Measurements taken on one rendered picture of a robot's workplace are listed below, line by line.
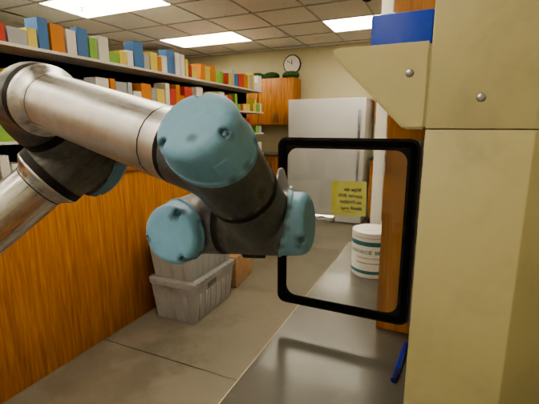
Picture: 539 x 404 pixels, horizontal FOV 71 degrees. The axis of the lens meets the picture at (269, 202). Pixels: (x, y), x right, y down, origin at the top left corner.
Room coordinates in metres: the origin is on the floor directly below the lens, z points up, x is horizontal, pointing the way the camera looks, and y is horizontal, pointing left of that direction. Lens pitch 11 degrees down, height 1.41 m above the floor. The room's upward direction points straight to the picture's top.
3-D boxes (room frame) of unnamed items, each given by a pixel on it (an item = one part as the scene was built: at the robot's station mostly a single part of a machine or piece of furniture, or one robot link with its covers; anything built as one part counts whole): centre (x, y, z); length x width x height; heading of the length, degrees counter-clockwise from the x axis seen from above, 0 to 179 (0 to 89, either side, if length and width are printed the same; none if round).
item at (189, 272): (2.80, 0.59, 0.49); 0.60 x 0.42 x 0.33; 156
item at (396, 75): (0.62, -0.20, 1.46); 0.32 x 0.12 x 0.10; 156
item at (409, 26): (0.72, -0.24, 1.56); 0.10 x 0.10 x 0.09; 66
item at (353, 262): (0.81, -0.16, 1.19); 0.30 x 0.01 x 0.40; 65
